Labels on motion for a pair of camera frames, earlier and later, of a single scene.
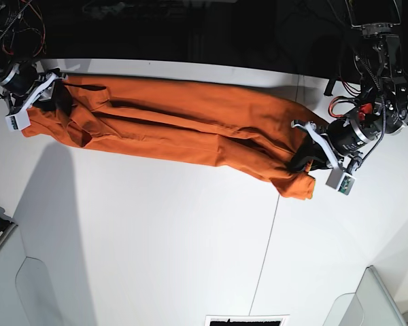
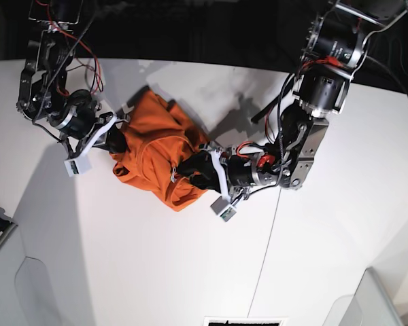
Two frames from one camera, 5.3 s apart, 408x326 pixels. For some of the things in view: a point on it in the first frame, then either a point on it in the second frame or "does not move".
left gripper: [25, 86] → [80, 122]
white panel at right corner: [372, 304] does not move
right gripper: [340, 141] → [200, 167]
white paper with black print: [247, 320] does not move
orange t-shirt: [253, 136] → [160, 134]
